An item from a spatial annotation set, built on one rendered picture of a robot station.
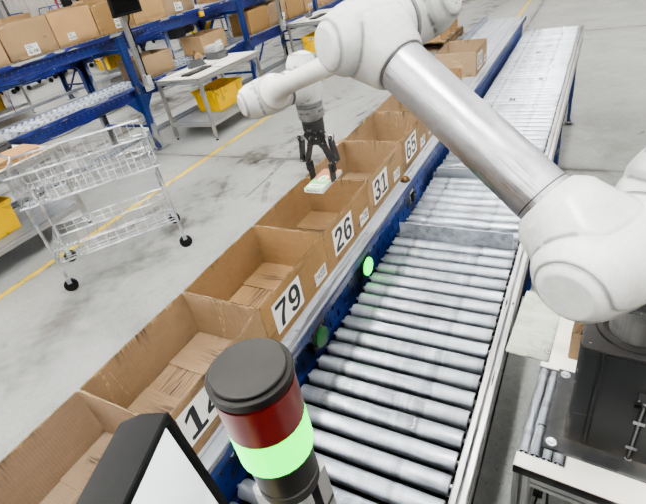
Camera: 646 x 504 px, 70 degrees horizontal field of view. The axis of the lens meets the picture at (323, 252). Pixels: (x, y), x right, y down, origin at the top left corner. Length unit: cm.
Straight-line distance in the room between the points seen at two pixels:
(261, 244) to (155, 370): 59
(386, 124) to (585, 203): 194
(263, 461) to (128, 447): 16
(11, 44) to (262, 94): 483
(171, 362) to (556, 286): 111
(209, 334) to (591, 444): 109
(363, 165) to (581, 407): 149
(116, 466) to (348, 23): 79
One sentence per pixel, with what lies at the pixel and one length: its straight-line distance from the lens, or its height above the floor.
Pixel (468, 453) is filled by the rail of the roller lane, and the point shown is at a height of 74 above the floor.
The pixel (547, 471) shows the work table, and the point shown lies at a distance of 131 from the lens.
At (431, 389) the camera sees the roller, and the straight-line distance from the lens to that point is 142.
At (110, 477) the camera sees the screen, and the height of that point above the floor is 155.
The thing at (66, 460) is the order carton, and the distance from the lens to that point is 140.
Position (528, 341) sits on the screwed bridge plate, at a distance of 156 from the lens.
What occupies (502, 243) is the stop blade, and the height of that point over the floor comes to 76.
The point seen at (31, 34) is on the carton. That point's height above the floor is 158.
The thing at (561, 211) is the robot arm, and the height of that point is 146.
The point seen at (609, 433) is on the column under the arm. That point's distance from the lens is 130.
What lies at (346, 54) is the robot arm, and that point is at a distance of 94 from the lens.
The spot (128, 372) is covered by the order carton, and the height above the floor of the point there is 97.
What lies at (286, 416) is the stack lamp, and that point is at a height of 164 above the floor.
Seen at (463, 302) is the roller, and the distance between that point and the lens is 169.
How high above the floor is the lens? 185
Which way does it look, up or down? 33 degrees down
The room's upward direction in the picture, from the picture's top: 12 degrees counter-clockwise
